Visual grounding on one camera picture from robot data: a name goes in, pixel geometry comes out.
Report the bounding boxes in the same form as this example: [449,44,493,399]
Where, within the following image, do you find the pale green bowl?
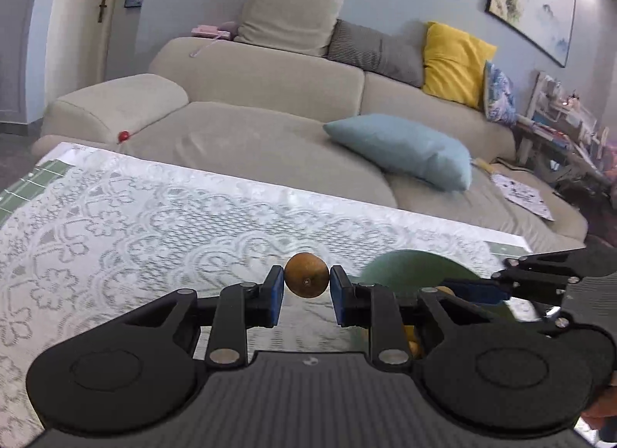
[349,249,536,357]

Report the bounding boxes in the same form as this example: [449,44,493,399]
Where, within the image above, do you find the blue patterned pillow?
[483,61,518,123]

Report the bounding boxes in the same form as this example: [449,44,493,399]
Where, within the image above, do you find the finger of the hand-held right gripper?
[504,248,588,281]
[441,269,582,308]

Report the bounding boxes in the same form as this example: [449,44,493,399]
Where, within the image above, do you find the yellow pillow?
[421,21,497,109]

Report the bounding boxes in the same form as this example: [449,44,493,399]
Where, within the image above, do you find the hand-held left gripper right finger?
[329,265,502,366]

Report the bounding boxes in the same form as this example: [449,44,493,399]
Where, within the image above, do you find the white lace tablecloth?
[0,142,531,434]

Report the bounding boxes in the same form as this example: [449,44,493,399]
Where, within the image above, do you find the beige sofa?
[31,36,590,243]

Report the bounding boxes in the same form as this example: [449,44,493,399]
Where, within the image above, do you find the framed landscape painting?
[485,0,578,68]

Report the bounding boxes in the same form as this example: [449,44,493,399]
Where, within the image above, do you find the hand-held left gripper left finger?
[116,265,285,371]

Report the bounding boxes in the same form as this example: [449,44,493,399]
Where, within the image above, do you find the white door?
[46,0,130,114]

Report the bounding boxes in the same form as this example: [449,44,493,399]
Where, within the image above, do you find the grey striped pillow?
[328,19,425,88]

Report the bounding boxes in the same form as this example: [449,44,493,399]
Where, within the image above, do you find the cluttered shelf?
[515,69,617,200]

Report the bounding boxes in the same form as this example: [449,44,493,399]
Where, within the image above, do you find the beige pillow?
[234,0,348,57]

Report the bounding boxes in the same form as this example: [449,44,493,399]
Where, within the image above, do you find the printed paper sheet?
[491,173,556,221]

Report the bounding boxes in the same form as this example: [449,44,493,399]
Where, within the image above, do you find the pink telephone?
[191,24,232,41]

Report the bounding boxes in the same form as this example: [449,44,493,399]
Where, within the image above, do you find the light blue pillow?
[323,114,472,192]

